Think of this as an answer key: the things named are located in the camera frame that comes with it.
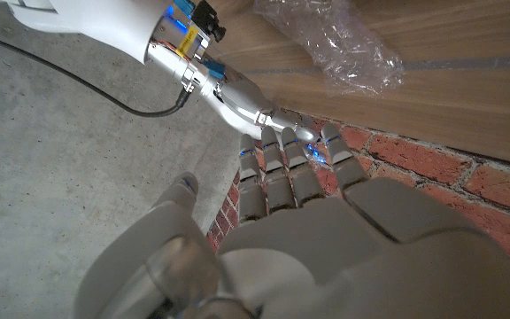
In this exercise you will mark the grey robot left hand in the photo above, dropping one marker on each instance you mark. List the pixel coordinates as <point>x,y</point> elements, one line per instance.
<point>326,248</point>

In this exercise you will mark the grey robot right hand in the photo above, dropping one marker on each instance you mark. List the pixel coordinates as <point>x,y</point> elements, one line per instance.
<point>248,104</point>

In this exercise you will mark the clear plastic wrap sheet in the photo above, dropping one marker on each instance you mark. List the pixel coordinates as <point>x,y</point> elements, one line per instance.
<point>339,44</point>

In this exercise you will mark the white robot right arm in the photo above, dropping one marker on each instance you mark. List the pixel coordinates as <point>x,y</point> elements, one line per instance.
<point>104,22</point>

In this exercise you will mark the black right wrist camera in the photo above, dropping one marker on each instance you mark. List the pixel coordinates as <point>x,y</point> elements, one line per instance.
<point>208,20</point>

